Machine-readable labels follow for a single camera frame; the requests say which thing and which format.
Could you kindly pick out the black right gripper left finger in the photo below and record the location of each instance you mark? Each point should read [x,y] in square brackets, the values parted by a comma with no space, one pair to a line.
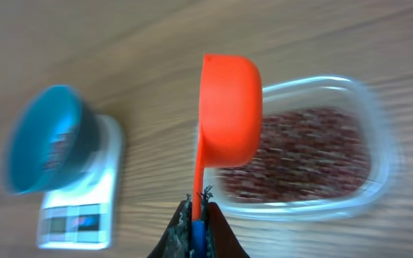
[174,242]

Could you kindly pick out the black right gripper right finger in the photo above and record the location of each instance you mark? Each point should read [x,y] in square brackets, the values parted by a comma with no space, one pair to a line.
[221,241]

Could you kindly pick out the orange measuring scoop blue handle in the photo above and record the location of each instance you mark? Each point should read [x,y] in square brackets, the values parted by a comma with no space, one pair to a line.
[230,116]

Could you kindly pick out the white digital kitchen scale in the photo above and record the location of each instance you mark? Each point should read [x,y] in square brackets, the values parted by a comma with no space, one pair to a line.
[81,215]

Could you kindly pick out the red beans in bowl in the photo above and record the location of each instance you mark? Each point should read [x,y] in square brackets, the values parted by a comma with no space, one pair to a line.
[57,150]

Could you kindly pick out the teal blue bowl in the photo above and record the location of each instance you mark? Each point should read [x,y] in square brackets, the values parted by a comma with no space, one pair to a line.
[57,109]

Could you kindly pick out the red adzuki beans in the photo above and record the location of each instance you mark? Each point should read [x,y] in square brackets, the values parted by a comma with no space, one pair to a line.
[304,155]

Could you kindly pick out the clear plastic container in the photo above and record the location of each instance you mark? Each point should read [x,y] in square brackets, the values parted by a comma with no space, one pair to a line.
[339,92]

